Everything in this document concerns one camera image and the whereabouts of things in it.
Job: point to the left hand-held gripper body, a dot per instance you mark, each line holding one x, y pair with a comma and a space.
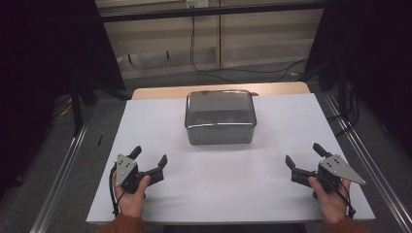
124, 170

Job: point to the small black peg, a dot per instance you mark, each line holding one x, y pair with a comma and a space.
167, 55
130, 59

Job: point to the light wooden shelf unit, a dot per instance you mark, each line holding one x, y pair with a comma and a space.
265, 39

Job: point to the black metal frame bar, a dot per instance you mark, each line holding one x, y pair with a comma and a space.
210, 11

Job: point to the small black floor strip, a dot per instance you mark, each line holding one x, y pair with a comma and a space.
100, 140

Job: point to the black metal stand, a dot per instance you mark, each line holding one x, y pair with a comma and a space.
77, 106

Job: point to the yellow floor tape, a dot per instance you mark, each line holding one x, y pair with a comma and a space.
294, 74
65, 110

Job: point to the black curtain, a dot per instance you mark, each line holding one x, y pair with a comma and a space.
48, 64
372, 58

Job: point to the person's right hand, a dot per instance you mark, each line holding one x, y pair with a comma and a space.
333, 205

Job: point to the silver metal floor rail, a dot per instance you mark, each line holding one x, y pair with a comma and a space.
60, 181
375, 174

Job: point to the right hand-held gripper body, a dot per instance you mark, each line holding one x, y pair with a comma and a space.
335, 168

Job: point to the person's left hand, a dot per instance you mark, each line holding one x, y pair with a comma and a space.
131, 204

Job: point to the clear grey lidded storage box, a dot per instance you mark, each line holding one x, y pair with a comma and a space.
220, 110

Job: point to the white wall socket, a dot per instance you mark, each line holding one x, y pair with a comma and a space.
197, 3

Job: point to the white table mat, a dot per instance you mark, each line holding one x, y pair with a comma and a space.
226, 181

